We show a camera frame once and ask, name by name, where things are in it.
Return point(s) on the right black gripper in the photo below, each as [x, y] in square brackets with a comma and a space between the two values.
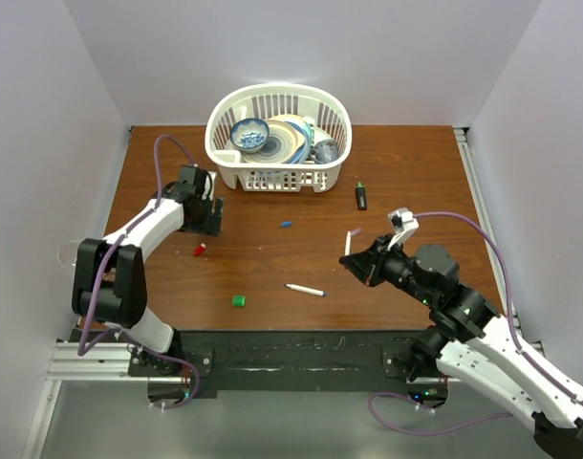
[367, 266]

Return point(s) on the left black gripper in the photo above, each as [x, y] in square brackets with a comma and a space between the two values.
[210, 225]

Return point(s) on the white red marker pen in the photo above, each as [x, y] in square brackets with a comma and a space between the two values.
[348, 243]

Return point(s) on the red pen cap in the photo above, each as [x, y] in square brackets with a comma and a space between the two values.
[199, 249]

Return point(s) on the white blue marker pen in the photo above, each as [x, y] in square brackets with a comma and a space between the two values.
[305, 290]

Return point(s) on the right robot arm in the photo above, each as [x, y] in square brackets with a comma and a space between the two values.
[471, 341]

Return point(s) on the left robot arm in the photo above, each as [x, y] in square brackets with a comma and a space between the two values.
[110, 281]

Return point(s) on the green pen cap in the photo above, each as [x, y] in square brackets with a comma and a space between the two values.
[238, 301]

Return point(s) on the black green highlighter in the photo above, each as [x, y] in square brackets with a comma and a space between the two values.
[361, 197]

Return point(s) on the blue white porcelain bowl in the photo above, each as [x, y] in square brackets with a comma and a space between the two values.
[249, 135]

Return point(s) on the beige swirl plate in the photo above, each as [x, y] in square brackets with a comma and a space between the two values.
[280, 147]

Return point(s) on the white plastic dish basket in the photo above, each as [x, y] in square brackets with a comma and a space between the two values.
[274, 101]

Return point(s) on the blue rimmed plate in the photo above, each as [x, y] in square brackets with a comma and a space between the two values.
[303, 151]

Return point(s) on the grey patterned mug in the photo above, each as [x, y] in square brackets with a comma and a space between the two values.
[324, 152]

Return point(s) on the clear wine glass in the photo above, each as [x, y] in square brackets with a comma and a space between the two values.
[67, 254]

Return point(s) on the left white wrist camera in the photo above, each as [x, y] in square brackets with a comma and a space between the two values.
[199, 182]

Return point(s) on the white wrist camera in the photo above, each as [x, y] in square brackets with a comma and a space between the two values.
[404, 224]
[199, 182]

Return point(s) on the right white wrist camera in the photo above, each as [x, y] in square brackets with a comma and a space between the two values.
[404, 224]

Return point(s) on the aluminium frame rail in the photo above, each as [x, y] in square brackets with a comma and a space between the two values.
[480, 206]

